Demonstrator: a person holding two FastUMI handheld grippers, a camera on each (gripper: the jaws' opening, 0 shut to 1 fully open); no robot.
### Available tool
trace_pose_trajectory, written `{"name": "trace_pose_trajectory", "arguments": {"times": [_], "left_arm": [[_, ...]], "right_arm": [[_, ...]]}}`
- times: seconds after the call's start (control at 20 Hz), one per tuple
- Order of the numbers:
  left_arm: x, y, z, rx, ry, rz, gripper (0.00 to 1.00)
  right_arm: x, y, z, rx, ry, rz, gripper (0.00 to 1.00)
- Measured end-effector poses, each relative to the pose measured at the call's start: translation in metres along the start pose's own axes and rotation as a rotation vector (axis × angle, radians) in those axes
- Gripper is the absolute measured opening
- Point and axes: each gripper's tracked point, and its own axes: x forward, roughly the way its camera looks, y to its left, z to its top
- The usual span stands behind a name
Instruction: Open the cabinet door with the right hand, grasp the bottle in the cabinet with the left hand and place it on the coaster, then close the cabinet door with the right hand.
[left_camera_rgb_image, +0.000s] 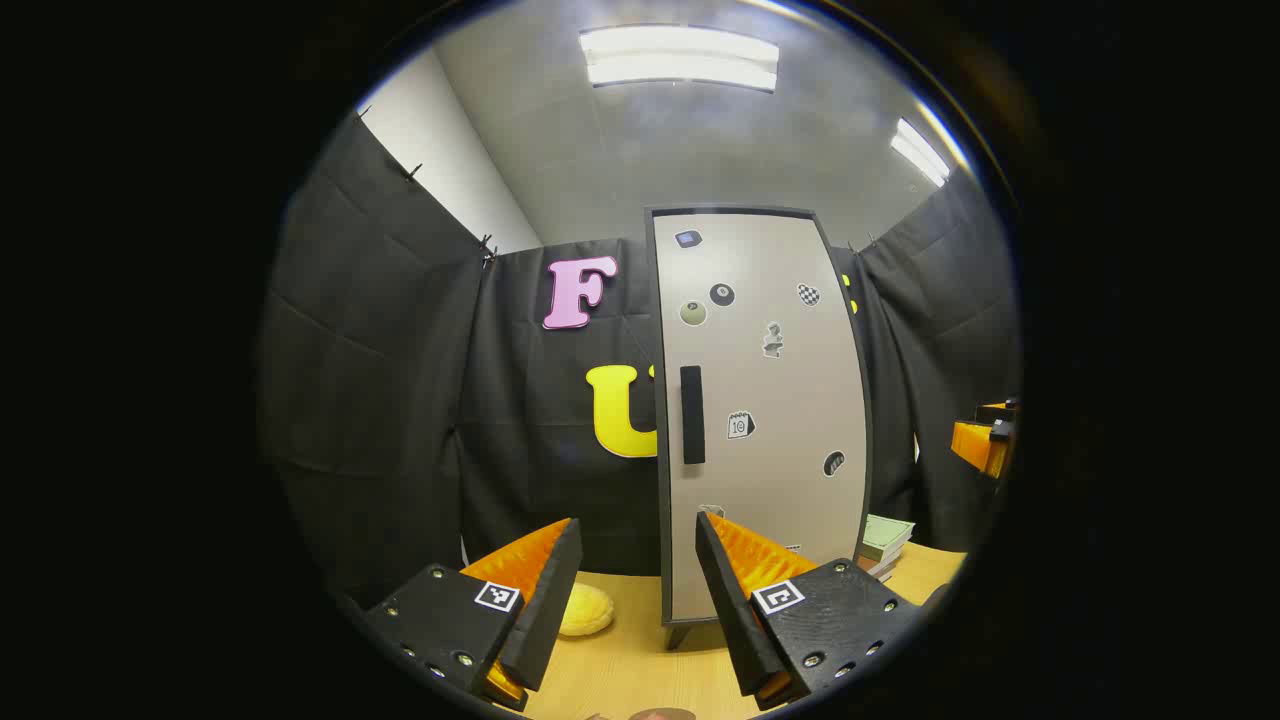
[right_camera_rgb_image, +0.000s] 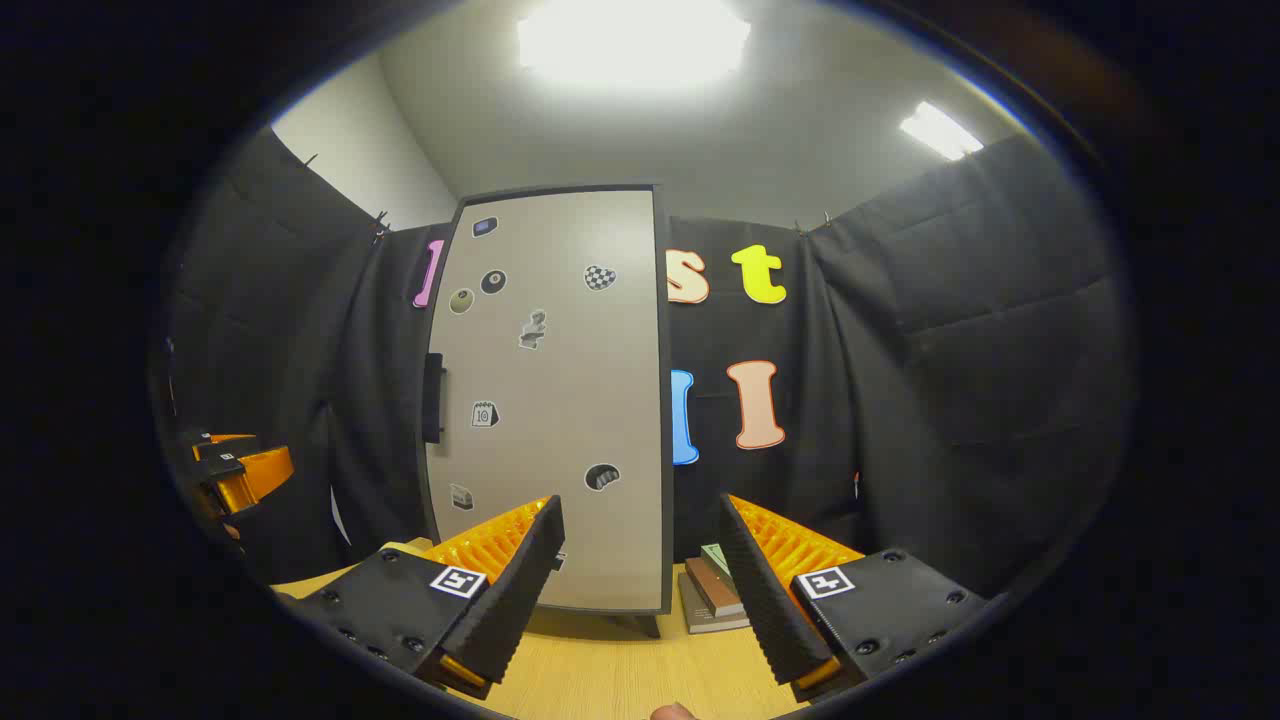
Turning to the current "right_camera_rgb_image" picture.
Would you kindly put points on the large ceiling light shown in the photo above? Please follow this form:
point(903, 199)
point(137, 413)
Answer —
point(630, 40)

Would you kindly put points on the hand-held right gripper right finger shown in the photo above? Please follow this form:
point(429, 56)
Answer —
point(765, 600)

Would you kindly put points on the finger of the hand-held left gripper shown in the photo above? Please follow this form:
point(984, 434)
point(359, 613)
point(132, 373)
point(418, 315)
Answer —
point(215, 441)
point(255, 475)

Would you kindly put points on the grey book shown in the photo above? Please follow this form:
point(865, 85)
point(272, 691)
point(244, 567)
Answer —
point(700, 615)

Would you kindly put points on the small ceiling light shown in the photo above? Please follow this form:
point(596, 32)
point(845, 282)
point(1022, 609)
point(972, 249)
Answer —
point(940, 130)

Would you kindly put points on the black backdrop cloth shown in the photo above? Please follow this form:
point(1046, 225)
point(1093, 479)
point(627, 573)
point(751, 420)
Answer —
point(950, 350)

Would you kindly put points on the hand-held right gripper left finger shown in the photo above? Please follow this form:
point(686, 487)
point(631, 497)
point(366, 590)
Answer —
point(520, 590)

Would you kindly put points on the grey cabinet door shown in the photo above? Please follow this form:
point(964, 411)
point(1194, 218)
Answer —
point(560, 400)

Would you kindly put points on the brown book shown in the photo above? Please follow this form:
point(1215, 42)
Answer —
point(712, 588)

